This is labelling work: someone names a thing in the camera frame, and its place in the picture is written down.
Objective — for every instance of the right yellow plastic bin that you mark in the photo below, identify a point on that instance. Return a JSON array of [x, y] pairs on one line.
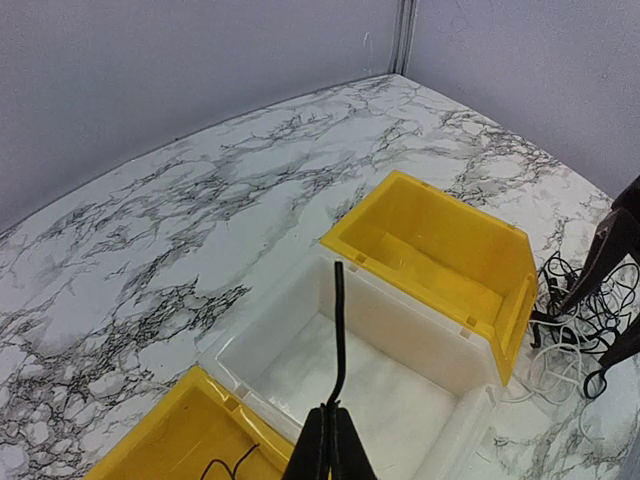
[[468, 265]]

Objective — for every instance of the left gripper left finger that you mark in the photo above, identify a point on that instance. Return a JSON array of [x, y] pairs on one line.
[[310, 457]]

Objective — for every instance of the left yellow plastic bin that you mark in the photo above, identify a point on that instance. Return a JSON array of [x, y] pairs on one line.
[[198, 430]]

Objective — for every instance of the white translucent plastic bin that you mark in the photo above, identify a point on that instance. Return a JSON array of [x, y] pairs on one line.
[[421, 388]]

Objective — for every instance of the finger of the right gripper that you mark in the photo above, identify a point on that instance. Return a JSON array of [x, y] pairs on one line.
[[625, 346], [616, 236]]

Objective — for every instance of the yellow plastic bin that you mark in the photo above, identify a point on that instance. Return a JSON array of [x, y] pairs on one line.
[[198, 430], [468, 265]]

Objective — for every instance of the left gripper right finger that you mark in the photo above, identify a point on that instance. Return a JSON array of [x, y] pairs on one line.
[[346, 454]]

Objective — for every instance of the right aluminium corner post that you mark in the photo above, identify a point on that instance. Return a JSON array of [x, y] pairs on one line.
[[403, 36]]

